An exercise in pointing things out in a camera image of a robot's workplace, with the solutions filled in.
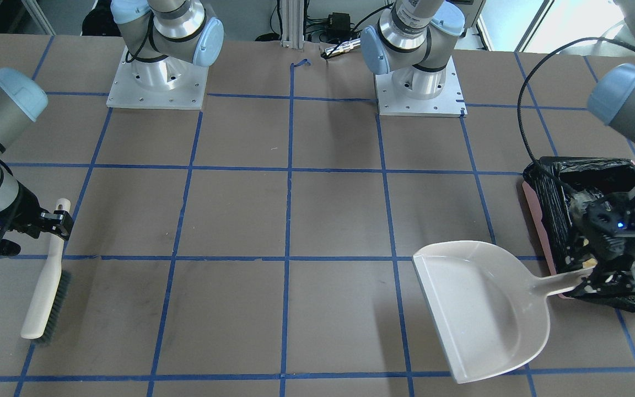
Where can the pink bin with black liner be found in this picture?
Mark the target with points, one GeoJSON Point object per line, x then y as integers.
{"type": "Point", "coordinates": [550, 179]}

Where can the beige plastic dustpan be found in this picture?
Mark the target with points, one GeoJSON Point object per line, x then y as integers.
{"type": "Point", "coordinates": [491, 313]}

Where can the aluminium frame post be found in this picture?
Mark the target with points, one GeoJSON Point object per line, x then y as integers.
{"type": "Point", "coordinates": [292, 16]}

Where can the beige hand brush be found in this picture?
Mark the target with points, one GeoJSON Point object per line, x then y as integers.
{"type": "Point", "coordinates": [47, 301]}

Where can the silver cable connector plug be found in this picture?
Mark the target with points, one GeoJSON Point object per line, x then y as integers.
{"type": "Point", "coordinates": [340, 49]}

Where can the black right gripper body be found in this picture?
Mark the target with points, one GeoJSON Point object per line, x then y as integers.
{"type": "Point", "coordinates": [24, 212]}

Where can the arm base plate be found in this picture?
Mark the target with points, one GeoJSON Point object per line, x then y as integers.
{"type": "Point", "coordinates": [168, 84]}
{"type": "Point", "coordinates": [412, 92]}

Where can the black electronics box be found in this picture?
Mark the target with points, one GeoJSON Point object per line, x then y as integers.
{"type": "Point", "coordinates": [338, 24]}

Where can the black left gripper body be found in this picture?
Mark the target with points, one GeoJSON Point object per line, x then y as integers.
{"type": "Point", "coordinates": [608, 278]}

